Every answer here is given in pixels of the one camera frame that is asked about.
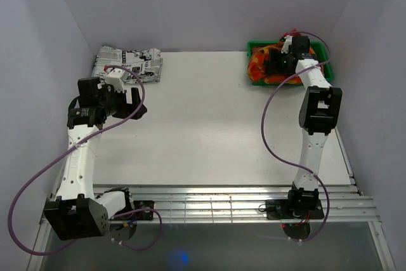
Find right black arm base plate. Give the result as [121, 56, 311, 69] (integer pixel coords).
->
[265, 199, 324, 220]

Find folded newspaper print trousers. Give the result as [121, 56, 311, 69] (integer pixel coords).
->
[92, 46, 163, 83]

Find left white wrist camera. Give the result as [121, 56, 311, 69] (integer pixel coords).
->
[104, 68, 129, 93]

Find orange camouflage trousers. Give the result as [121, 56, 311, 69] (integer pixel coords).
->
[247, 30, 327, 86]

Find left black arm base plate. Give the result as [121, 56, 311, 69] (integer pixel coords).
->
[128, 201, 155, 221]

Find aluminium rail frame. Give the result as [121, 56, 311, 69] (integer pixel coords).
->
[39, 131, 381, 225]

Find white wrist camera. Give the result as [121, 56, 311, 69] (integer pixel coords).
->
[104, 68, 129, 93]
[280, 35, 293, 54]

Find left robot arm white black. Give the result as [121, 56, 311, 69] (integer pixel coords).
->
[44, 77, 147, 241]

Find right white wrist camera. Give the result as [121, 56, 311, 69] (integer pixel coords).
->
[280, 35, 293, 54]

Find green plastic tray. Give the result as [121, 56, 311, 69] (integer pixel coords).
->
[246, 39, 336, 87]

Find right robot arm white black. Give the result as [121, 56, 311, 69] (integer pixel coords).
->
[265, 34, 343, 220]

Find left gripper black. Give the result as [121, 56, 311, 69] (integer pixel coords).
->
[98, 84, 147, 121]

